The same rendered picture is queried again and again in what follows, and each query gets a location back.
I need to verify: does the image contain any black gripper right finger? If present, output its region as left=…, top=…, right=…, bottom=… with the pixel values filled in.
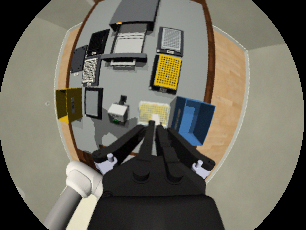
left=154, top=114, right=216, bottom=183

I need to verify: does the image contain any yellow open-top bin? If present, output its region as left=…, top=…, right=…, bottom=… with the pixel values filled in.
left=55, top=88, right=83, bottom=124

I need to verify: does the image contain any blue open-top bin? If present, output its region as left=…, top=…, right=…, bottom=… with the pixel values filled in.
left=171, top=96, right=216, bottom=146

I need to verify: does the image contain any grey bench mat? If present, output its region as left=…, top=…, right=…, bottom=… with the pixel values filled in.
left=69, top=0, right=208, bottom=154

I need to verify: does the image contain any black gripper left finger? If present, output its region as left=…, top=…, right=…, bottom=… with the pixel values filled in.
left=92, top=114, right=156, bottom=181

